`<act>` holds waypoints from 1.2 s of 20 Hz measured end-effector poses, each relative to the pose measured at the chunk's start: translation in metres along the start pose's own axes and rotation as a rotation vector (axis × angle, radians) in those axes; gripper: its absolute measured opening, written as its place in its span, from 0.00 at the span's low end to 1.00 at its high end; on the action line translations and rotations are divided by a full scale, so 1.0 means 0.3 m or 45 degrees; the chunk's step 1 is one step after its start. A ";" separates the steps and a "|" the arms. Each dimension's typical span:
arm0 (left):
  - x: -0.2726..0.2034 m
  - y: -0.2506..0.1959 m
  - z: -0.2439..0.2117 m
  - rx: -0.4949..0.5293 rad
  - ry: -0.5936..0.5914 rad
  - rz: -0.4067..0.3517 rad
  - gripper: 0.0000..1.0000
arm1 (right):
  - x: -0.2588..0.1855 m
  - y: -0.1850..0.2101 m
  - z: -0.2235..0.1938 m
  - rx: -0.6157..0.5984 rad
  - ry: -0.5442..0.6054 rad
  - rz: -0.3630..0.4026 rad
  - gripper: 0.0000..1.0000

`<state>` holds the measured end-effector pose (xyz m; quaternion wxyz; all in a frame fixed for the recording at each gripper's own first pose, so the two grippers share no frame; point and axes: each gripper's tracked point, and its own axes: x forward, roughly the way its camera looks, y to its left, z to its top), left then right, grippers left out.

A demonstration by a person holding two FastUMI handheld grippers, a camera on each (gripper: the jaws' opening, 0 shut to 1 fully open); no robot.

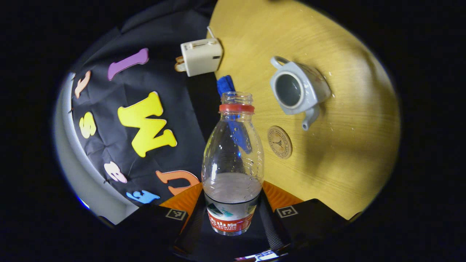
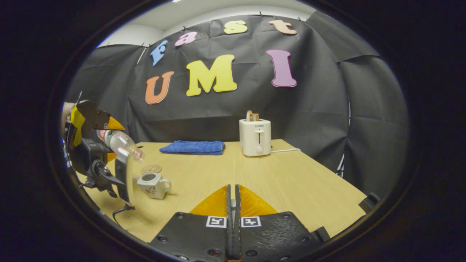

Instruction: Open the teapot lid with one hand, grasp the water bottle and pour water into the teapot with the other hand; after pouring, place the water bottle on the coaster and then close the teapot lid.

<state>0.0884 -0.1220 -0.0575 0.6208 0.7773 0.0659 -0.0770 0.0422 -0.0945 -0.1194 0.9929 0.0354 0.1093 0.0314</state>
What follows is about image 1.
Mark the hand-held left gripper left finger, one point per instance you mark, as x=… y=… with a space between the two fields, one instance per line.
x=191 y=229

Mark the blue towel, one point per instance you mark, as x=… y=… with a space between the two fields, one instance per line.
x=225 y=85

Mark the white toaster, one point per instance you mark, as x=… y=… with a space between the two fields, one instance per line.
x=200 y=56

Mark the white ceramic teacup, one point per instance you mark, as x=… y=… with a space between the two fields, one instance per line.
x=316 y=87

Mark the clear plastic water bottle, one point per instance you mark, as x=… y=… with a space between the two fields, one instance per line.
x=233 y=203

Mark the computer monitor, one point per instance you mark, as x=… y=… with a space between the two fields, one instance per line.
x=258 y=256

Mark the black backdrop cloth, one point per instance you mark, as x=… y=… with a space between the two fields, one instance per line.
x=184 y=120

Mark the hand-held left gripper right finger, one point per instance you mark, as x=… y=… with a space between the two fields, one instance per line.
x=271 y=225

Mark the toast slice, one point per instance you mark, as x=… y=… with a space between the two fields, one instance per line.
x=179 y=67
x=179 y=59

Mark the round wooden coaster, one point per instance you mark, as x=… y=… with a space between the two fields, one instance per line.
x=279 y=142

